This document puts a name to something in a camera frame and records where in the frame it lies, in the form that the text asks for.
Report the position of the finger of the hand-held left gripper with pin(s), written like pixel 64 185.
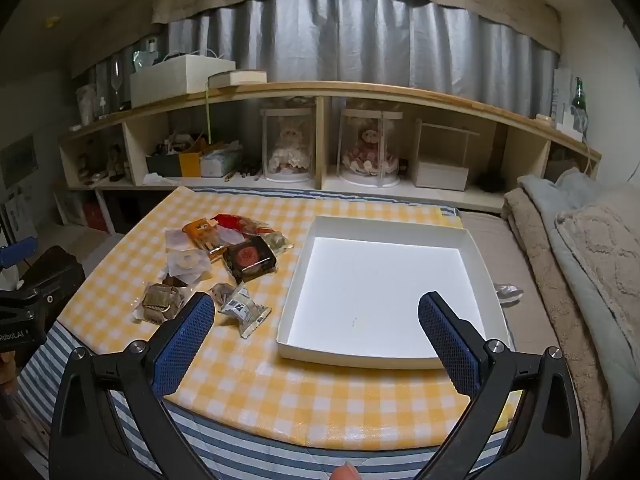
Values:
pixel 11 256
pixel 35 302

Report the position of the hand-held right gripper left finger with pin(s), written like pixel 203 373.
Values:
pixel 182 345

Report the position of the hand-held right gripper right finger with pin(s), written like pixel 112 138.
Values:
pixel 450 345

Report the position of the gold-brown cake clear packet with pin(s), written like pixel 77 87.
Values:
pixel 160 302

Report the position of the brown gold-striped packet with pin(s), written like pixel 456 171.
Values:
pixel 175 281

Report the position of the white silver snack packet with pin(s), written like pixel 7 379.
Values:
pixel 245 312

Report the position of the white cardboard tray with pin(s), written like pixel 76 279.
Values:
pixel 380 300

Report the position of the black red mooncake packet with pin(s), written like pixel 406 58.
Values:
pixel 250 257

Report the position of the orange snack packet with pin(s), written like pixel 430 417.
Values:
pixel 200 230

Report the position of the red snack packet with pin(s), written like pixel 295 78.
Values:
pixel 230 221

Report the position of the green white mochi packet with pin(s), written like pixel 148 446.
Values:
pixel 277 241

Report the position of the person's right hand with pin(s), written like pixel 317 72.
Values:
pixel 345 473

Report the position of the black bag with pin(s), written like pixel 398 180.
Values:
pixel 57 270

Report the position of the yellow checkered tablecloth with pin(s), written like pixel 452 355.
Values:
pixel 240 390

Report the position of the silver foil wrapper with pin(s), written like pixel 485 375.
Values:
pixel 507 291

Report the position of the red box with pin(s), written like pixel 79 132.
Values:
pixel 95 216

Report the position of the grey-brown mattress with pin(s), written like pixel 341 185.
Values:
pixel 500 245

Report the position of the beige fleece blanket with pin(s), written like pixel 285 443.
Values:
pixel 545 280

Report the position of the small wooden box stand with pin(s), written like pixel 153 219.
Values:
pixel 440 175

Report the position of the pencil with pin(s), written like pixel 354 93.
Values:
pixel 230 175

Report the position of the dark grey box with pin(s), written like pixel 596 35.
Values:
pixel 162 165

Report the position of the yellow box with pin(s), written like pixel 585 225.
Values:
pixel 190 165

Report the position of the clear display case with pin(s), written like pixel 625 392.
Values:
pixel 370 183
pixel 290 179

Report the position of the tissue box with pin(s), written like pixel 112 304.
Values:
pixel 220 165

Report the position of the beige textured pillow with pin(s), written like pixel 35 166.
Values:
pixel 605 245

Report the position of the grey-blue blanket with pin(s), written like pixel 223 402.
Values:
pixel 575 185

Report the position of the doll in pink dress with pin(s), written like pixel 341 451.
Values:
pixel 370 155

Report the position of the wine glass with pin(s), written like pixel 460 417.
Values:
pixel 117 72

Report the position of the doll in white dress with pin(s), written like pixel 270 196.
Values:
pixel 290 155

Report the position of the yellow-green ribbon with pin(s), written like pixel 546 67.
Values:
pixel 209 115

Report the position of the large white box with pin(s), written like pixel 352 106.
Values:
pixel 175 80

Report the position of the long wooden shelf unit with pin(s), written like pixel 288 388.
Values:
pixel 400 91

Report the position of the thick book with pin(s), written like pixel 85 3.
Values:
pixel 240 77

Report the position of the white paper card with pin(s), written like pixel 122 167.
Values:
pixel 562 95

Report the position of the green glass bottle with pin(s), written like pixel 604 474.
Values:
pixel 579 95

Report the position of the grey curtain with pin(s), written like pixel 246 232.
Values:
pixel 375 35

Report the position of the framed wall picture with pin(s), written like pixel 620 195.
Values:
pixel 17 160

